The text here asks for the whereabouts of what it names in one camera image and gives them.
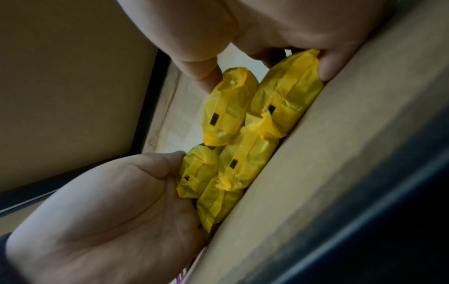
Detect person's left hand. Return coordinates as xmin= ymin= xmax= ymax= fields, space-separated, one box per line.
xmin=5 ymin=150 xmax=211 ymax=284

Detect person's right hand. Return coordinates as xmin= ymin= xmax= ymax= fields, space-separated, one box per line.
xmin=115 ymin=0 xmax=390 ymax=94

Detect black metal wooden shelf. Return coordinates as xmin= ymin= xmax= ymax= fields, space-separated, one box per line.
xmin=0 ymin=0 xmax=449 ymax=284

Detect black wristband with marker tags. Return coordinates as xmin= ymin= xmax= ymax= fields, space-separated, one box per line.
xmin=0 ymin=233 xmax=16 ymax=284

